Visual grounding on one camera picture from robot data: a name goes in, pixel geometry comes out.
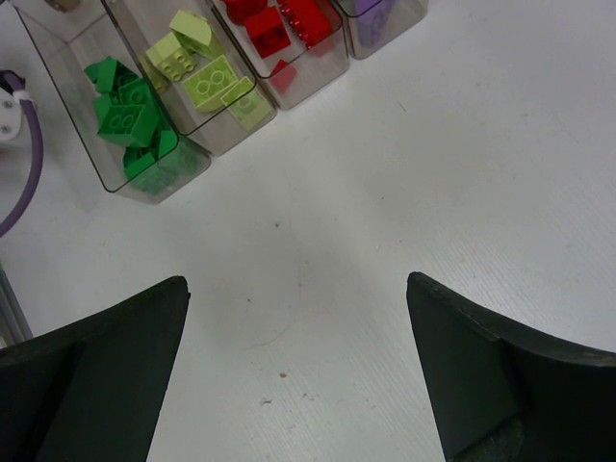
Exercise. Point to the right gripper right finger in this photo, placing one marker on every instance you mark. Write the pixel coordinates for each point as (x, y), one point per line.
(500, 390)

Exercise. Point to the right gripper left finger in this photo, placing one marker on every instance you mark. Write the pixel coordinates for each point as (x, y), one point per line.
(93, 390)

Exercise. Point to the small green lego top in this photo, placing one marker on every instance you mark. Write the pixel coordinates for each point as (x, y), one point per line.
(136, 160)

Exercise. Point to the small green slope lego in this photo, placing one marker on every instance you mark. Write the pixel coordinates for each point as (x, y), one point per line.
(164, 142)

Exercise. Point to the yellow-green lego brick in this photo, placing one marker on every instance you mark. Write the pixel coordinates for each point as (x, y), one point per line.
(209, 83)
(171, 58)
(247, 104)

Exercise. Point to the red curved lego piece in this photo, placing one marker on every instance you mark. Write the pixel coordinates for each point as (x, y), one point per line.
(282, 76)

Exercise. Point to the purple flower lego disc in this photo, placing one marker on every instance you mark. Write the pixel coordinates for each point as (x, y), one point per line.
(372, 17)

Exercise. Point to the small red lego cube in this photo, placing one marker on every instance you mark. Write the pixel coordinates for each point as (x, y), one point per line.
(267, 32)

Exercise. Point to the long red lego brick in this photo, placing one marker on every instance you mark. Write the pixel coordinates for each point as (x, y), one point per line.
(307, 19)

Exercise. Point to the green and yellow lego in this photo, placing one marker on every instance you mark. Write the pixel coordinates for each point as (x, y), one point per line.
(193, 31)

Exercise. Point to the clear compartment organizer tray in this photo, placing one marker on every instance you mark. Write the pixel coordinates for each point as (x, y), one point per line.
(157, 89)

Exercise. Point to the metal table rail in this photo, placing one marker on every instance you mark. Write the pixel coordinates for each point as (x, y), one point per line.
(14, 326)

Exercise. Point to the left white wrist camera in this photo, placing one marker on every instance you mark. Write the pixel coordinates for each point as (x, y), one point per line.
(11, 121)

